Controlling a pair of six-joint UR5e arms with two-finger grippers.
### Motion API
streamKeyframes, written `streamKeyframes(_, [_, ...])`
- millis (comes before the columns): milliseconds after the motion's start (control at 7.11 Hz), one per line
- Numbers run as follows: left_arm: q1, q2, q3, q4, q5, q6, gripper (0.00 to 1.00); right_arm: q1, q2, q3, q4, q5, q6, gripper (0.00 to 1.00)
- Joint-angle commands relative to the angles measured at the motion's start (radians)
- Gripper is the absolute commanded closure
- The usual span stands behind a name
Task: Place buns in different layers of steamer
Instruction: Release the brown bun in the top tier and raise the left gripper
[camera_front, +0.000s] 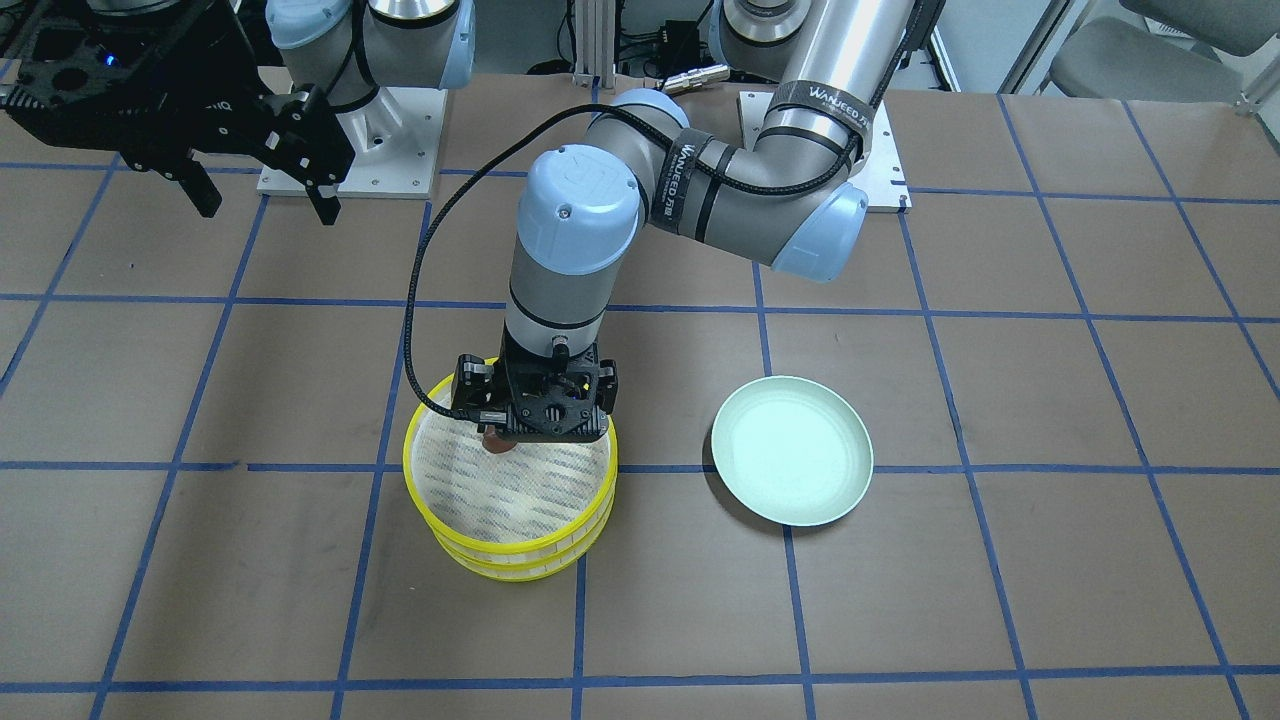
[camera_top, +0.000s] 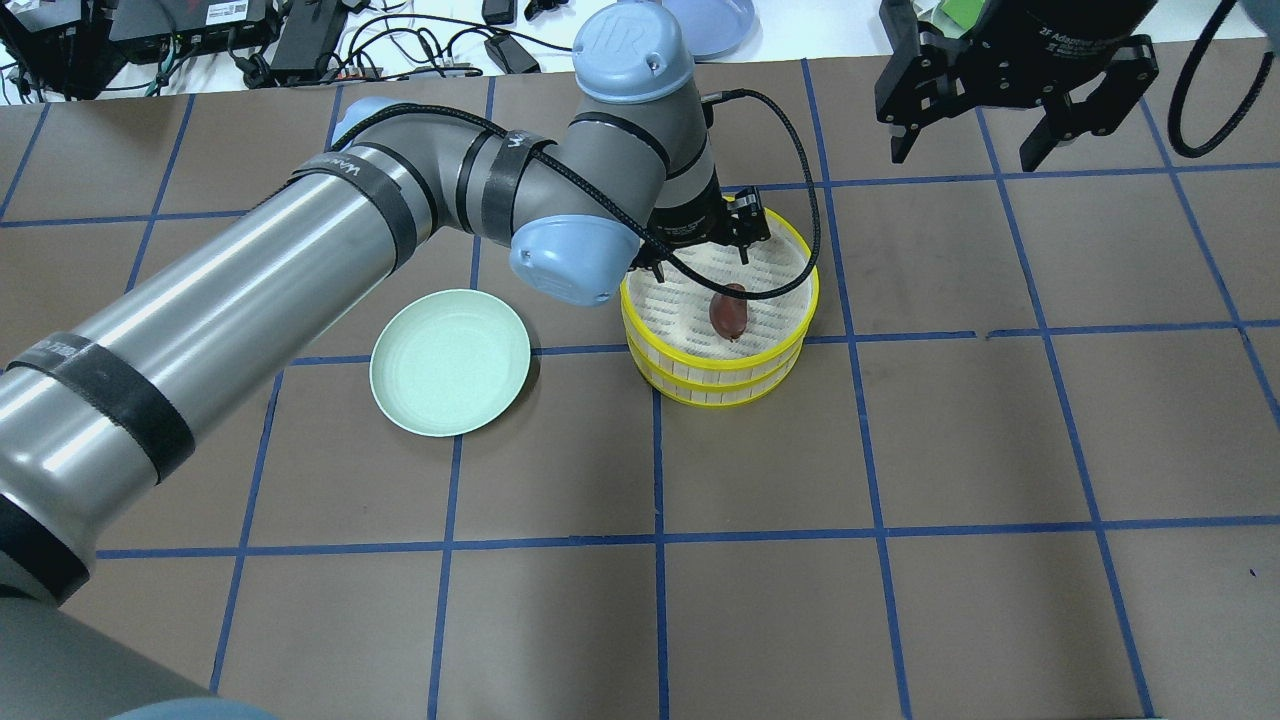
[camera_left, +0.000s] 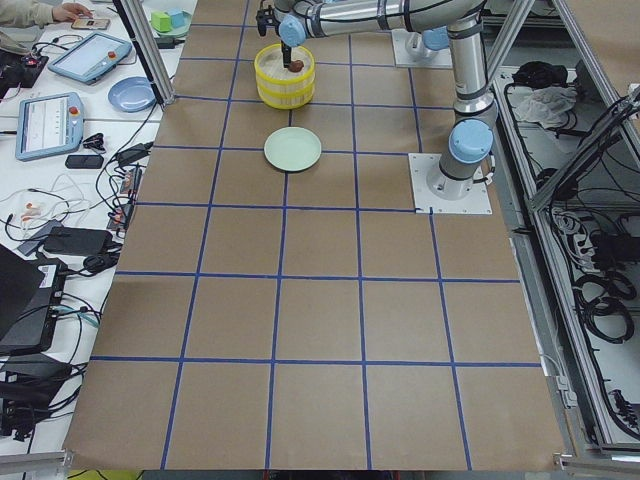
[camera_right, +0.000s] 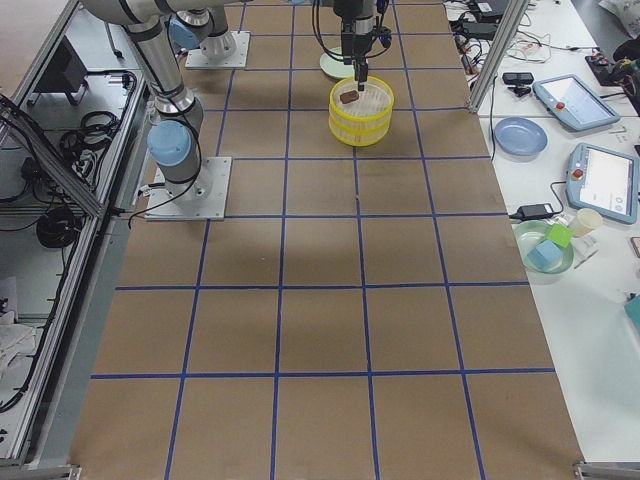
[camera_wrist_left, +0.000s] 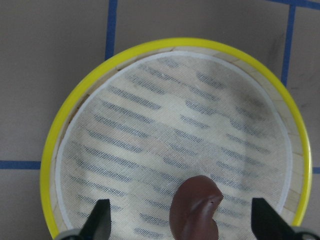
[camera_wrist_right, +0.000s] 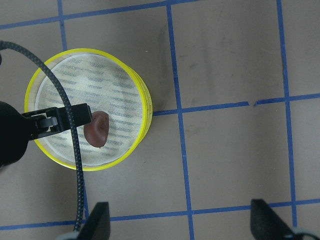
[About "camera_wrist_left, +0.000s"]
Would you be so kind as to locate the yellow bamboo steamer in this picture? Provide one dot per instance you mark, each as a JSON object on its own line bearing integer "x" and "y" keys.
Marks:
{"x": 149, "y": 118}

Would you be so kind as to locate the brown bun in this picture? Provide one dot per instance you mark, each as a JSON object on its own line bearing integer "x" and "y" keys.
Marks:
{"x": 192, "y": 209}

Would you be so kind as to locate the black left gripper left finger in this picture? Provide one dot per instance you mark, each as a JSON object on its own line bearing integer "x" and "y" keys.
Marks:
{"x": 96, "y": 227}

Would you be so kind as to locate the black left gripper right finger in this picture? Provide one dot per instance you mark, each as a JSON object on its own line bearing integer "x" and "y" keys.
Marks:
{"x": 267, "y": 224}

